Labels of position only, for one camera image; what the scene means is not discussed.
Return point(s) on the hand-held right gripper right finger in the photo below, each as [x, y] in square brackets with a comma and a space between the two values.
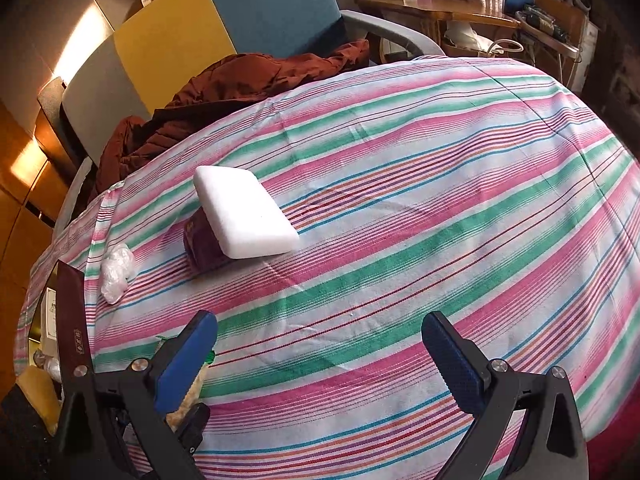
[452, 360]

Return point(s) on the yellow sponge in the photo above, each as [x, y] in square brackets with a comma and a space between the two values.
[37, 395]

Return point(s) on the wooden side table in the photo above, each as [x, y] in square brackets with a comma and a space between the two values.
[450, 12]

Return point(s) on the wooden cabinet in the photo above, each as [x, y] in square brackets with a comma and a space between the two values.
[20, 185]

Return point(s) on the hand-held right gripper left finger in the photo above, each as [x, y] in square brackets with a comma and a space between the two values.
[182, 365]

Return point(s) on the basket with white bag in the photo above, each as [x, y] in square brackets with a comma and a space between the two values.
[465, 37]

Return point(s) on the white foam block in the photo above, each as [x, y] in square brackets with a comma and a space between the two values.
[240, 215]

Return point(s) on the small plastic bag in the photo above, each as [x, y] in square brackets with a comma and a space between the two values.
[117, 270]

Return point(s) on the pink green striped blanket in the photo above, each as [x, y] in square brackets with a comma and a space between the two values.
[400, 200]

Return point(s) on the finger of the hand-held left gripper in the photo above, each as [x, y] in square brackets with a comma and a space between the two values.
[196, 425]

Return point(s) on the yellow green snack packet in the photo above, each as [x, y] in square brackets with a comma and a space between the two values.
[196, 389]

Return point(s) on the dark red storage box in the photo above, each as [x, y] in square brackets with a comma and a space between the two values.
[70, 310]

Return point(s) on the yellow blue grey sofa chair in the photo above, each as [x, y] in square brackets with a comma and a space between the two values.
[260, 5]

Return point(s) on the small white box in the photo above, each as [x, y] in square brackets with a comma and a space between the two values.
[50, 315]

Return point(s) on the brown padded jacket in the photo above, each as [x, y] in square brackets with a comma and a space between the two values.
[240, 80]

